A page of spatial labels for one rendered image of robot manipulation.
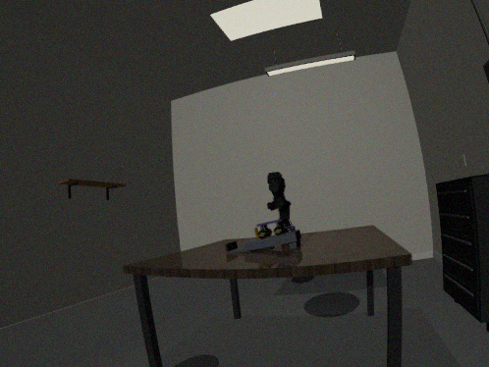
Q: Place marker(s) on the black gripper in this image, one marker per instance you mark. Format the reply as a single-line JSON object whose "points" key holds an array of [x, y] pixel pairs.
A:
{"points": [[283, 204]]}

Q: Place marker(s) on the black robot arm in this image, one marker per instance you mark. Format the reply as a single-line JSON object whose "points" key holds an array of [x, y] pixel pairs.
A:
{"points": [[276, 185]]}

